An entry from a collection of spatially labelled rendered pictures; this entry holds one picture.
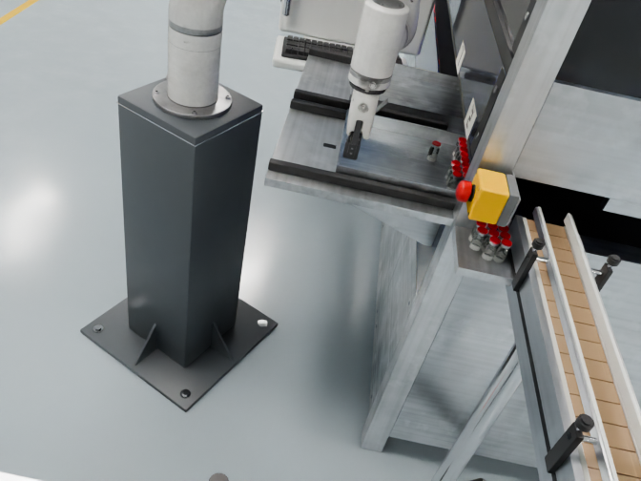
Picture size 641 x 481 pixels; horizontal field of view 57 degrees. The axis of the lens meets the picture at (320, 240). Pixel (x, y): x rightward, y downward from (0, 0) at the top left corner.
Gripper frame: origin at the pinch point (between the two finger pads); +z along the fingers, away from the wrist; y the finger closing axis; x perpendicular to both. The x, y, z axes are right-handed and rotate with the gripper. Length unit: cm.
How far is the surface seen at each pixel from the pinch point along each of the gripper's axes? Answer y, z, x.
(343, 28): 89, 7, 8
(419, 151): 13.0, 4.2, -16.3
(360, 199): -11.1, 4.8, -3.7
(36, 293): 20, 92, 91
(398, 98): 38.5, 4.2, -10.7
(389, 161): 5.4, 4.2, -9.3
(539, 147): -12.5, -16.2, -32.8
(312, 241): 77, 92, 3
